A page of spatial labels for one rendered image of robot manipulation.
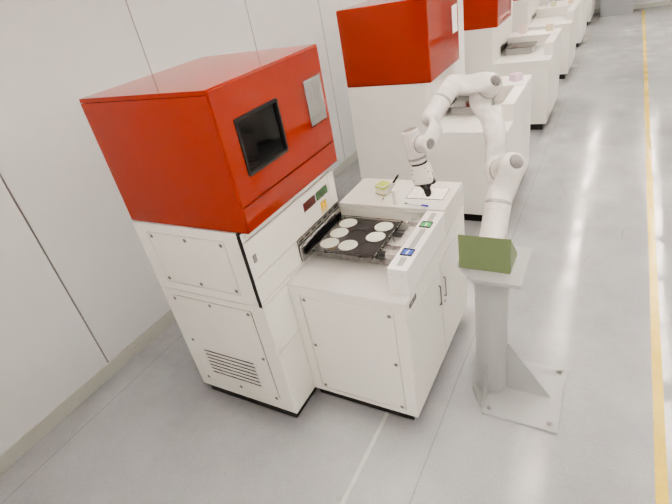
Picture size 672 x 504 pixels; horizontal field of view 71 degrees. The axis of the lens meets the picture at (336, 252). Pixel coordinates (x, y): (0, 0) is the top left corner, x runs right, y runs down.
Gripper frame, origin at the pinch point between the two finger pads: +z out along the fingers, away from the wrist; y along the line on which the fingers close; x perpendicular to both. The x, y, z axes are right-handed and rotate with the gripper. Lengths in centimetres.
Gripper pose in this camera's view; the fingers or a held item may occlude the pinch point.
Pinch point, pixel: (427, 191)
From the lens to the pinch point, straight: 232.5
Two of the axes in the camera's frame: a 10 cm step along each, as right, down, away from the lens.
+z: 3.5, 8.5, 4.0
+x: 4.7, -5.2, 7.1
